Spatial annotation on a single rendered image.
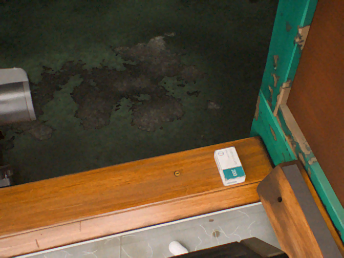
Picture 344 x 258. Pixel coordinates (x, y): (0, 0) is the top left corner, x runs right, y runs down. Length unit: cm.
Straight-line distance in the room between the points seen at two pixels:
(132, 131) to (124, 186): 104
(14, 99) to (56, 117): 130
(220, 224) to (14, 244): 32
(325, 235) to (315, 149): 12
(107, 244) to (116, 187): 9
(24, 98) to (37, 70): 153
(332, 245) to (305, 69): 23
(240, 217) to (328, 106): 24
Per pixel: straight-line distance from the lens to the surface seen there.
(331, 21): 52
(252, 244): 30
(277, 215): 61
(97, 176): 70
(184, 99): 182
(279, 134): 68
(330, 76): 53
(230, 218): 69
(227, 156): 69
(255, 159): 72
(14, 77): 55
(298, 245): 58
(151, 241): 67
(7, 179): 58
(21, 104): 54
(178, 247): 64
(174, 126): 172
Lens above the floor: 136
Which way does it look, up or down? 52 degrees down
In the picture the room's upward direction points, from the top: 2 degrees counter-clockwise
